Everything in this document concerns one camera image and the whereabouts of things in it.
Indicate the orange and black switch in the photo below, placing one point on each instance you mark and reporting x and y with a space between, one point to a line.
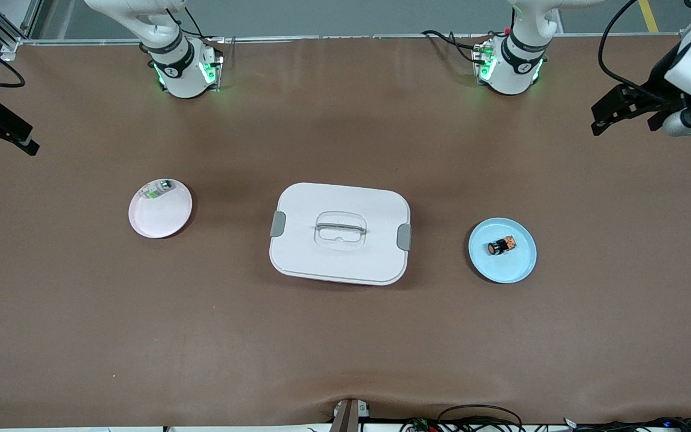
501 246

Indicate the brown camera post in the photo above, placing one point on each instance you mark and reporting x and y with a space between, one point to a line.
347 417

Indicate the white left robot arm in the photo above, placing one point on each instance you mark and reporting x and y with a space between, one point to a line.
516 72

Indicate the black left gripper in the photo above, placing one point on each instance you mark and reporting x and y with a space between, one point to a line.
659 80

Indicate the light blue round plate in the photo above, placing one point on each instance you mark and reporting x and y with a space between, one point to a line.
501 270

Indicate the green and white switch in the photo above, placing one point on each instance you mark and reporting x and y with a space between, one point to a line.
155 192

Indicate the pink round plate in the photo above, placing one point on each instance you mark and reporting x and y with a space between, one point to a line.
165 216

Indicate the white lidded box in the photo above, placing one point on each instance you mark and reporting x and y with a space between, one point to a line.
339 264

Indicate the small circuit board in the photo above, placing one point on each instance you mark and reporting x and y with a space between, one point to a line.
420 425

